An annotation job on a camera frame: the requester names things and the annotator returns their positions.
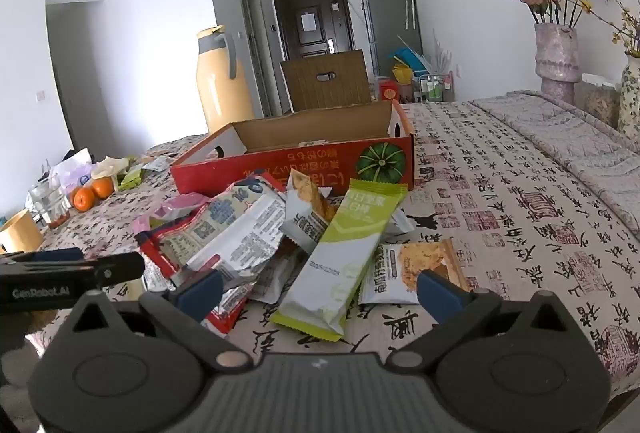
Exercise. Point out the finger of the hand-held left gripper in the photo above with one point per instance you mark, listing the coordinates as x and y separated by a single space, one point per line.
62 255
122 267

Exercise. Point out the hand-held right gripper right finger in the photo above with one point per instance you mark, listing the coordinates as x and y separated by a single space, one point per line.
440 295

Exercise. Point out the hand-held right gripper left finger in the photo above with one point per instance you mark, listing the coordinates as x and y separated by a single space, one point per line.
200 294

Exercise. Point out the white orange snack packet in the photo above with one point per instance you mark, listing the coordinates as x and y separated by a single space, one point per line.
400 268

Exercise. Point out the pink snack packet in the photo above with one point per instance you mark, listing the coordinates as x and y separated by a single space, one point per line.
175 208

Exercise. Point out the large red white snack bag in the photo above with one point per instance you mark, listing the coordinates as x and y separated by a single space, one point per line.
235 218

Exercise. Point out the long green snack packet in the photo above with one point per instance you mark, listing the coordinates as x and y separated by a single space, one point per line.
340 253

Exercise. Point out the silver white snack packet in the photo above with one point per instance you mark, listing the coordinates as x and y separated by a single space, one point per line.
305 227

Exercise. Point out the orange biscuit snack packet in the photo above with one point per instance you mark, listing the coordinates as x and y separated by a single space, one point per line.
307 190

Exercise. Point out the red printed cardboard box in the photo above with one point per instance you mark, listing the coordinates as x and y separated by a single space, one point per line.
300 158

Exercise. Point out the round wooden container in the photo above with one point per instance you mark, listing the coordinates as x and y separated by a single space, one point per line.
20 233

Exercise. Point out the clear glass cup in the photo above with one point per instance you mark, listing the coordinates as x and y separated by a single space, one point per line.
47 203

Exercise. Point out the orange fruit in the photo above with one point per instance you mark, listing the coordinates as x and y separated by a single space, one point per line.
82 198
103 187

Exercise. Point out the purple white bag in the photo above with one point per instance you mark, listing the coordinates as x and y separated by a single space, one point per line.
70 170

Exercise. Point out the small green snack packet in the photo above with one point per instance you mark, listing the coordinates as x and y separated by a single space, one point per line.
131 175

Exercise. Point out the white crumpled plastic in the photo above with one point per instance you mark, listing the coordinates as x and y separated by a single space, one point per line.
110 165

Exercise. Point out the printed calligraphy tablecloth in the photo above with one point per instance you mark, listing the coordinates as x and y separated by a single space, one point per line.
500 213

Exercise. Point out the yellow thermos jug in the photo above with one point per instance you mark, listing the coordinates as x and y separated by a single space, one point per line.
222 88

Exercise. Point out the metal rolling cart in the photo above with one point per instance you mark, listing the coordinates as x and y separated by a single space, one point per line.
432 85

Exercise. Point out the red gift box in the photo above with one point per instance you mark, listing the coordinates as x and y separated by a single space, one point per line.
389 90

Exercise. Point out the yellow bag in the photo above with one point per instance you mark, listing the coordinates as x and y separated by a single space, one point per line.
401 73

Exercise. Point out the blue plastic item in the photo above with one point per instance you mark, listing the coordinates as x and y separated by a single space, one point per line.
412 58

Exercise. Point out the wooden chair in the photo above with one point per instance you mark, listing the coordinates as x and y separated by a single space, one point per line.
325 83

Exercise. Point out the jar with white lid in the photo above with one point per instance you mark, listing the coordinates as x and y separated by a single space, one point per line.
597 100

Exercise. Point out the pink ribbed vase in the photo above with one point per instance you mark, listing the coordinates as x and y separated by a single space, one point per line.
556 63

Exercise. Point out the patterned tall vase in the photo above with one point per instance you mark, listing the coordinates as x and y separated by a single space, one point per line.
631 98

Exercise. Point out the grey refrigerator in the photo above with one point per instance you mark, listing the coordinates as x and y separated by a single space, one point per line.
390 18

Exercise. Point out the dark entrance door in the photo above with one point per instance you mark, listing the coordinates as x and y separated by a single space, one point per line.
312 20

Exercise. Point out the yellow flower branches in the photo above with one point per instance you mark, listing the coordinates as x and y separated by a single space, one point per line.
627 18

